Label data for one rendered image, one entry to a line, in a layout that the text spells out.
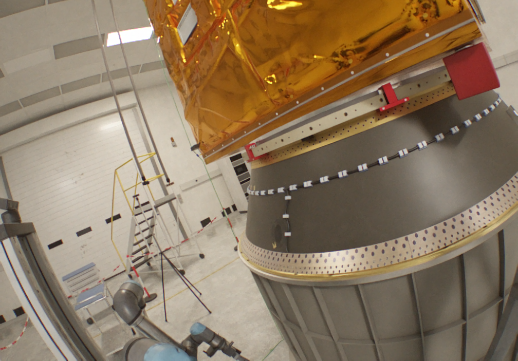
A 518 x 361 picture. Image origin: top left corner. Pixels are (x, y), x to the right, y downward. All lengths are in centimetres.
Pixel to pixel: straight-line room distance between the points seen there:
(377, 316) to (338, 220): 42
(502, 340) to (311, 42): 112
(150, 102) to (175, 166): 232
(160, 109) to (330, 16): 858
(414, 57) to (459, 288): 82
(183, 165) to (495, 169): 857
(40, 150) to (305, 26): 833
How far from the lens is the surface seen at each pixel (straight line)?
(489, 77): 88
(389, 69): 92
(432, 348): 131
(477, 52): 89
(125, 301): 123
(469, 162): 108
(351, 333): 124
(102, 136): 867
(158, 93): 952
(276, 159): 127
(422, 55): 88
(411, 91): 108
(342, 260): 100
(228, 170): 869
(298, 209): 112
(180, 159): 895
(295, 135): 112
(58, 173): 854
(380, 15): 88
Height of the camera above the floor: 168
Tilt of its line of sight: 3 degrees down
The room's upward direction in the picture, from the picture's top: 22 degrees counter-clockwise
